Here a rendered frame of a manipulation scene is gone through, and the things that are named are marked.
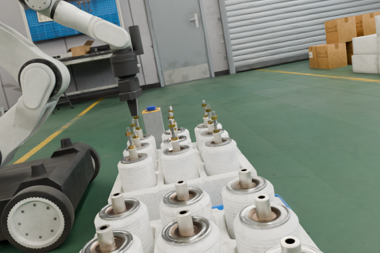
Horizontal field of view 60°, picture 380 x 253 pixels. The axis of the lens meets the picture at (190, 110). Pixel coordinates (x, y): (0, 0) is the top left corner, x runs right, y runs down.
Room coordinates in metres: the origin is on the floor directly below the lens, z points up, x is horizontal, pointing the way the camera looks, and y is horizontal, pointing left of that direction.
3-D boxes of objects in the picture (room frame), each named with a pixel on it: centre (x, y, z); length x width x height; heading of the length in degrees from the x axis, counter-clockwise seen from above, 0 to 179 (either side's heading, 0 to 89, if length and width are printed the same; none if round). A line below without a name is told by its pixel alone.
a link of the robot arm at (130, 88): (1.11, 0.18, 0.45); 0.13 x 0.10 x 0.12; 171
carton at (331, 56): (4.29, -1.94, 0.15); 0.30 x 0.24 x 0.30; 4
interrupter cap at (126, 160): (0.88, 0.17, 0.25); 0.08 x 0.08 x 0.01
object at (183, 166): (0.88, 0.06, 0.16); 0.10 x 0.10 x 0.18
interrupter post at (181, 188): (0.57, 0.04, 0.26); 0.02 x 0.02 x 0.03
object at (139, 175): (0.88, 0.17, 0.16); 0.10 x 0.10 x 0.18
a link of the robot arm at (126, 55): (1.12, 0.17, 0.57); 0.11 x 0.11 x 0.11; 5
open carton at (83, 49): (5.56, 1.58, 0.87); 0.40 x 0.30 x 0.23; 81
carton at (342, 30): (4.30, -2.09, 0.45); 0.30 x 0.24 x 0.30; 6
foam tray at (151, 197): (1.00, 0.06, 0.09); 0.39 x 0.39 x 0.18; 3
